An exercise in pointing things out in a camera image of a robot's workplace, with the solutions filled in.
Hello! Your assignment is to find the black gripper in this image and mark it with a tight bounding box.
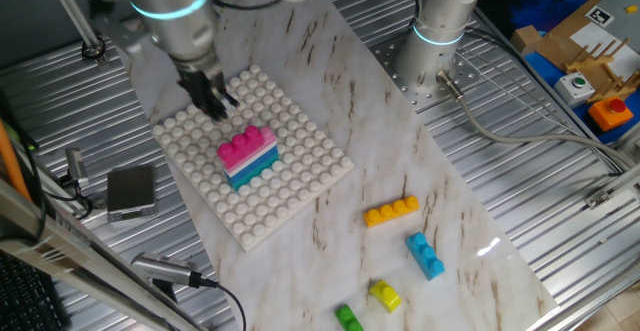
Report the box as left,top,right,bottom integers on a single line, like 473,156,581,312
172,53,241,122

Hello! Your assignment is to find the pink four-stud block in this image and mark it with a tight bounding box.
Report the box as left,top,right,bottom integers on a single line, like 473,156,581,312
222,126,279,171

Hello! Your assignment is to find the white four-stud block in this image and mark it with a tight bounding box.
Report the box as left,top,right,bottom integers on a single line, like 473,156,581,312
223,143,280,177

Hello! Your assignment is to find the blue four-stud block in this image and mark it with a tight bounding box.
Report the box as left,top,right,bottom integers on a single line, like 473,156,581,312
224,151,281,185

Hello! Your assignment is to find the teal four-stud block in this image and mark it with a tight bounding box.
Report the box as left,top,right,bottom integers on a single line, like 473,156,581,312
227,160,281,192

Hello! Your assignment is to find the white studded baseplate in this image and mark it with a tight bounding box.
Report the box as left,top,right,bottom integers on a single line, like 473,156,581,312
151,64,356,253

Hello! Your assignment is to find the silver digital scale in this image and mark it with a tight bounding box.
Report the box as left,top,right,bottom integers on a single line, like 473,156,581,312
106,164,159,224

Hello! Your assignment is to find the marble pattern board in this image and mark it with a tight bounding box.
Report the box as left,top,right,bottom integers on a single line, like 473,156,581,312
107,0,559,331

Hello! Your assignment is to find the aluminium tripod pole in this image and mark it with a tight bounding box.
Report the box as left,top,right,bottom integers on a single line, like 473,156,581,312
42,0,109,67

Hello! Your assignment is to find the orange four-stud block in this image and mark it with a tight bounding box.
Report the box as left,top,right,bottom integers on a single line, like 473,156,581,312
362,195,421,229

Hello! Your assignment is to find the orange pole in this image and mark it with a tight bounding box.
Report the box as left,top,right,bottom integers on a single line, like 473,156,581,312
0,118,32,202

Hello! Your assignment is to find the green two-stud block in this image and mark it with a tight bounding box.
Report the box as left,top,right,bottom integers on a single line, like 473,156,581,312
334,304,365,331

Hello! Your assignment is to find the yellow two-stud block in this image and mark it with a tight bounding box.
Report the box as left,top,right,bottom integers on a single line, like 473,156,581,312
368,279,403,314

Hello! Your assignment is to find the light blue three-stud block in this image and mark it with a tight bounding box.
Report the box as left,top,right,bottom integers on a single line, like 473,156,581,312
404,231,446,282

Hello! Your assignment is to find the black keyboard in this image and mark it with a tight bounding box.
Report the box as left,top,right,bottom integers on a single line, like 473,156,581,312
0,250,71,331

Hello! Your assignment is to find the small cardboard box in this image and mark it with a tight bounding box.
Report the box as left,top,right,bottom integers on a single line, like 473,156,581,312
509,24,544,57

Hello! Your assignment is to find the brown cardboard sheet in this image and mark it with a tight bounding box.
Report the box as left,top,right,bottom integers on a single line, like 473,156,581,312
519,0,606,72

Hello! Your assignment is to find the white box green button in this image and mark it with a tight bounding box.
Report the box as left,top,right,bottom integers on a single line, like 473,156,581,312
553,71,596,107

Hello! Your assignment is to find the white paper sheet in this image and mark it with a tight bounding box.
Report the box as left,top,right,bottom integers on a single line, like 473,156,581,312
569,20,640,80

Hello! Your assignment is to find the wooden peg rack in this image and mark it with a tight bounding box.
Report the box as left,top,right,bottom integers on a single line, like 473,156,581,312
563,37,640,103

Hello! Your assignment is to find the black white marker tag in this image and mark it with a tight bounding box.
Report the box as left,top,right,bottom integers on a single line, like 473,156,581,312
583,4,615,28

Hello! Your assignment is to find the orange box red button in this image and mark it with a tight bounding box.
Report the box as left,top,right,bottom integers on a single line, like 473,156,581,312
587,97,635,133

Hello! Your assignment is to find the grey studded board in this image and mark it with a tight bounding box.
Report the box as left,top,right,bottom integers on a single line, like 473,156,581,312
597,0,640,55

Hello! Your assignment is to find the black ring on pole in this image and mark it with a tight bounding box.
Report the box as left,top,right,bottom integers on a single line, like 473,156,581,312
81,35,107,62

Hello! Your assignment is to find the small silver camera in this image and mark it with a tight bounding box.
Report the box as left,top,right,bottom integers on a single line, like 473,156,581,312
64,148,90,188

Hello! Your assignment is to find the silver camera on stand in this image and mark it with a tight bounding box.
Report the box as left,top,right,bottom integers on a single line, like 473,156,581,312
130,251,204,302

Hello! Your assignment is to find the perforated robot base plate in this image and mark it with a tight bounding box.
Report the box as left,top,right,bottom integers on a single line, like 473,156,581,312
369,30,481,112

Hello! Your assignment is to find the black camera cable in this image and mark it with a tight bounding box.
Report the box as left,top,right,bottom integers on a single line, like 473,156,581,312
199,276,250,331

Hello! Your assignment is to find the aluminium frame beam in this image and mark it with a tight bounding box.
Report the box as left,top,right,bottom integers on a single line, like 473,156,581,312
0,178,201,331

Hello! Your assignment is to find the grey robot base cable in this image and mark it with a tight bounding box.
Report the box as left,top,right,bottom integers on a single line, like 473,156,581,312
435,69,634,172

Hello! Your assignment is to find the small aluminium corner bracket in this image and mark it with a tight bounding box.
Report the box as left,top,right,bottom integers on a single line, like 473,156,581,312
584,188,615,210

